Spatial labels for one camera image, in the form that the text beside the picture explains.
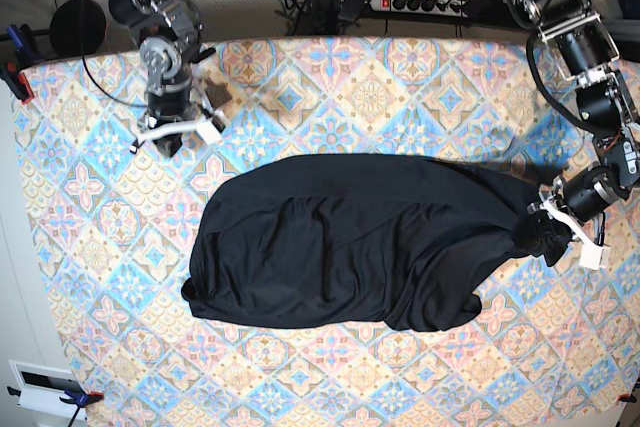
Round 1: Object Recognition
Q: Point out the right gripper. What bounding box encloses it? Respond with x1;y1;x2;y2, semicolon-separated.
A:
129;75;231;157

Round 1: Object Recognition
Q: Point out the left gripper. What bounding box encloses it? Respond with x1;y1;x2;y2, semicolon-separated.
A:
519;164;630;255

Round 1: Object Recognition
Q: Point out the black t-shirt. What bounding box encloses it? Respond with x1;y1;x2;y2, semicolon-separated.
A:
181;154;571;332

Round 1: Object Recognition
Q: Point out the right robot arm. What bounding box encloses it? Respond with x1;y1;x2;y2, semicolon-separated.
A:
94;0;228;158

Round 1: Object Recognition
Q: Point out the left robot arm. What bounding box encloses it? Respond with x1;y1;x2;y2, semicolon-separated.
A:
518;0;639;270

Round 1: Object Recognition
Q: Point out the patterned tablecloth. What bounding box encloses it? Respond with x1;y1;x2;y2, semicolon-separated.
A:
9;38;639;426

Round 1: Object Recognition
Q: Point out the black round stool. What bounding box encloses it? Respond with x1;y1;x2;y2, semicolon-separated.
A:
49;0;107;58

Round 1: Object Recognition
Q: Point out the red black clamp left edge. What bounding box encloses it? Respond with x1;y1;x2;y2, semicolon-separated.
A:
0;62;34;104

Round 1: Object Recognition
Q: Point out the red clamp lower right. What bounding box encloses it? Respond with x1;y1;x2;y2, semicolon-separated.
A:
617;393;638;404

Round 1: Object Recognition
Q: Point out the blue clamp upper left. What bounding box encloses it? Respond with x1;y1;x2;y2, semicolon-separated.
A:
7;24;42;66

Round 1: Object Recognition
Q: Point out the blue clamp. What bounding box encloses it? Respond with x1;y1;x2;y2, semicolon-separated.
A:
7;24;42;66
7;387;104;426

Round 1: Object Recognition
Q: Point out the white power strip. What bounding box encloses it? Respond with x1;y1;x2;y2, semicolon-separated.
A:
369;0;466;18

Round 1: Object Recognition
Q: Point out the blue clamp lower left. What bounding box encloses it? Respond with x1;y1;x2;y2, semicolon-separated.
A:
7;387;104;426

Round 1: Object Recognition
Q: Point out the white floor outlet box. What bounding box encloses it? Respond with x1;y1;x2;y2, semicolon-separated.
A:
9;360;80;419

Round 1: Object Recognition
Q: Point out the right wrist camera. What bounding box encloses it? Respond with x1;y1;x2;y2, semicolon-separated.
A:
196;119;222;145

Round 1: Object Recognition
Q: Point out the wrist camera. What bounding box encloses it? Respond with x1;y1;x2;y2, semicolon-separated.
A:
579;243;611;270
196;119;222;145

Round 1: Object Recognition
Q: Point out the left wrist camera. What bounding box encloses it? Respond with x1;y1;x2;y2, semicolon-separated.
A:
579;243;611;270

